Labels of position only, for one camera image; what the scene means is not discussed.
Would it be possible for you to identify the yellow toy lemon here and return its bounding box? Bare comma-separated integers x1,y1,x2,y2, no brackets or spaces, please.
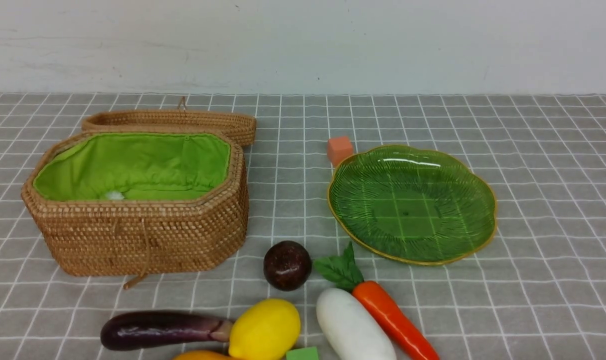
228,298,302,360

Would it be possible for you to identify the orange foam cube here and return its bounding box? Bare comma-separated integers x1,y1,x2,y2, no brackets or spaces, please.
326,136,354,167

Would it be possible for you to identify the woven rattan basket lid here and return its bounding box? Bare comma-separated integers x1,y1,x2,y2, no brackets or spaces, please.
81,96,257,146

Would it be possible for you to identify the white toy radish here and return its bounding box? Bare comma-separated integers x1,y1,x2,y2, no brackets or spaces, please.
316,288,397,360

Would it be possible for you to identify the green foam cube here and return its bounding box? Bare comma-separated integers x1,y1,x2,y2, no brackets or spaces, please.
285,346,320,360

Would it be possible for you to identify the purple toy eggplant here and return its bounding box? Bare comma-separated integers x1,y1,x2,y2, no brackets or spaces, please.
100,310,234,351

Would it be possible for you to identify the green glass leaf plate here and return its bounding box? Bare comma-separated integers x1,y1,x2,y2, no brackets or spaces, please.
326,145,498,266

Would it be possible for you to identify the orange toy carrot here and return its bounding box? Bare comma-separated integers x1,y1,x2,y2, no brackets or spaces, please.
313,244,439,360

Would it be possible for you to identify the orange yellow toy mango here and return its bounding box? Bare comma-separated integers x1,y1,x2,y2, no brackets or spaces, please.
172,350,235,360

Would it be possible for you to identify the woven rattan basket green lining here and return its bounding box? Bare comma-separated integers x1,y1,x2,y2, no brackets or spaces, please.
21,131,249,289

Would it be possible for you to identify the dark purple passion fruit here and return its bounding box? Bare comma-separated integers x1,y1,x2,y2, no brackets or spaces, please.
262,240,313,292

